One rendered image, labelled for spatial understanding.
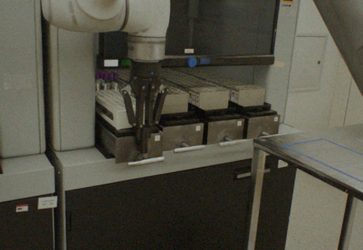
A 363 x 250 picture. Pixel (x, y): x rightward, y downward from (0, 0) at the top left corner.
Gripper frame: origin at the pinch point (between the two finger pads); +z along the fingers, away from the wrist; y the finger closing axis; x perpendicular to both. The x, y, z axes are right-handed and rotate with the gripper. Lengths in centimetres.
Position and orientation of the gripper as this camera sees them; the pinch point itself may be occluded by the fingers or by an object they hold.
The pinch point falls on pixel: (143, 139)
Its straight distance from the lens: 101.0
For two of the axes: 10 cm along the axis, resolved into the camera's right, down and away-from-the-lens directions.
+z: -0.6, 9.6, 2.6
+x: 4.9, 2.6, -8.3
